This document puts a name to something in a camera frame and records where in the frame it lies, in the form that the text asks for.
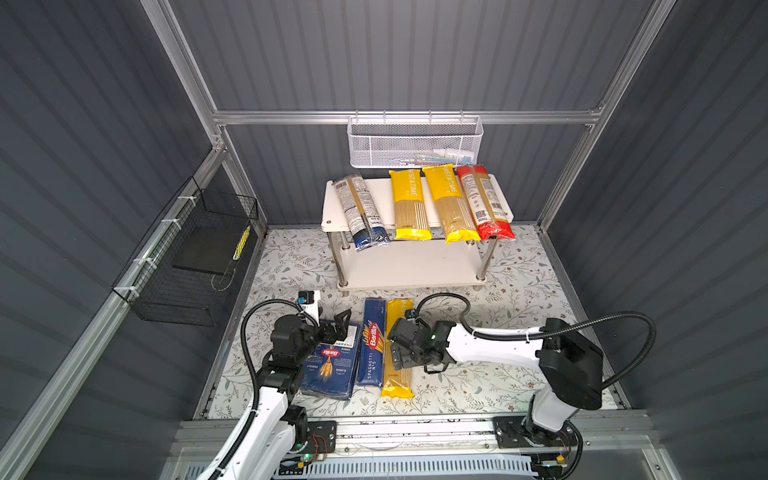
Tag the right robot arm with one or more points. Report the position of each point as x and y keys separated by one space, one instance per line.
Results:
x=571 y=364

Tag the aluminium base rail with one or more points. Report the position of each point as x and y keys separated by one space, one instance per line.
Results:
x=616 y=445

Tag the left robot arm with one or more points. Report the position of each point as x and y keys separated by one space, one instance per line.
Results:
x=271 y=426

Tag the black wire basket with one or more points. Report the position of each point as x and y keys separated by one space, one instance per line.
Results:
x=187 y=275

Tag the white wire mesh basket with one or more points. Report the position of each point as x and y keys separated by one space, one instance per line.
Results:
x=375 y=140

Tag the white two-tier shelf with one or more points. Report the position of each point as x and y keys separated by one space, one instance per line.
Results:
x=401 y=265

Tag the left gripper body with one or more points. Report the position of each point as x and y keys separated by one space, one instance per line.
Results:
x=310 y=339

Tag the red spaghetti bag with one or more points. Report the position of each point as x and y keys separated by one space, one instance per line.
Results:
x=490 y=219

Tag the items in white basket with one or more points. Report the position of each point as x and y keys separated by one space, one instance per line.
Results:
x=456 y=157

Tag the narrow blue Barilla spaghetti box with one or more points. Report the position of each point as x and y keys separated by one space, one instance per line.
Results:
x=370 y=371

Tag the yellow Pastatime bag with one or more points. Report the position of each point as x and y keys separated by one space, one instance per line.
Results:
x=411 y=221
x=396 y=383
x=452 y=208

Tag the yellow marker pen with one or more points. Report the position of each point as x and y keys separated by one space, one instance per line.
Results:
x=241 y=244

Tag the wide blue Barilla pasta box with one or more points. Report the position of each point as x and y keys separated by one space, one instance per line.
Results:
x=331 y=370

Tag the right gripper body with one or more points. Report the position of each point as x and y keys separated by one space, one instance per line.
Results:
x=410 y=357

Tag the dark blue clear spaghetti bag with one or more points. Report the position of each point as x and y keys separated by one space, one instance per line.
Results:
x=360 y=212

